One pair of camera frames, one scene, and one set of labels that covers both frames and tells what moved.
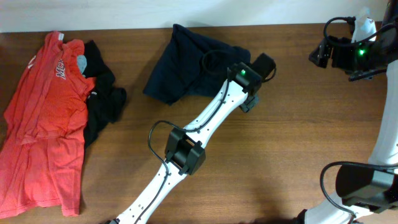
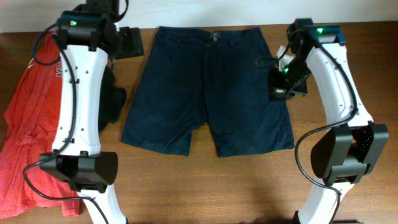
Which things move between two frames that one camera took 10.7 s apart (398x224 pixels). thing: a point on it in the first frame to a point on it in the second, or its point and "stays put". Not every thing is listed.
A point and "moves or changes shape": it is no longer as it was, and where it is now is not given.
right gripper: [324, 53] to [276, 91]
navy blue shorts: [191, 64] moves or changes shape
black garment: [106, 103] stays put
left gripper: [251, 101] to [132, 46]
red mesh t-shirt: [42, 150] stays put
